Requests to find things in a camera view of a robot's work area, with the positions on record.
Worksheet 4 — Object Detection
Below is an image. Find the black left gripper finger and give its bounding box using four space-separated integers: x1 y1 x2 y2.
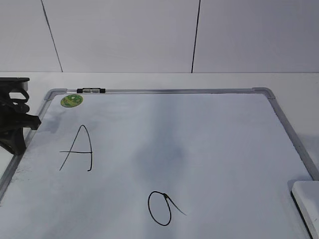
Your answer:
0 129 26 155

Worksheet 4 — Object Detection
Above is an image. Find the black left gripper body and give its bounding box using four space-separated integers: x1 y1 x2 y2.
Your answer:
0 98 41 132

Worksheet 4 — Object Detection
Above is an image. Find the white whiteboard eraser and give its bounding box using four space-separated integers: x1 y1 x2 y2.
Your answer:
291 181 319 239

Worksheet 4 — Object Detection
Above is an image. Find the green round magnet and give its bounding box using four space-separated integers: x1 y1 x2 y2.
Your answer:
60 94 83 108

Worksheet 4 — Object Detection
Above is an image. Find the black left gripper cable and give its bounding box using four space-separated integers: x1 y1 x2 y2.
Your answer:
0 87 31 116

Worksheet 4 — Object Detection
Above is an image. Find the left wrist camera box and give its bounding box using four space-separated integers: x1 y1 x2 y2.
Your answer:
0 77 30 92

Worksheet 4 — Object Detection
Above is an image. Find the white whiteboard with grey frame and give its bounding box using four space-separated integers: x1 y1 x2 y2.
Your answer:
0 88 319 239

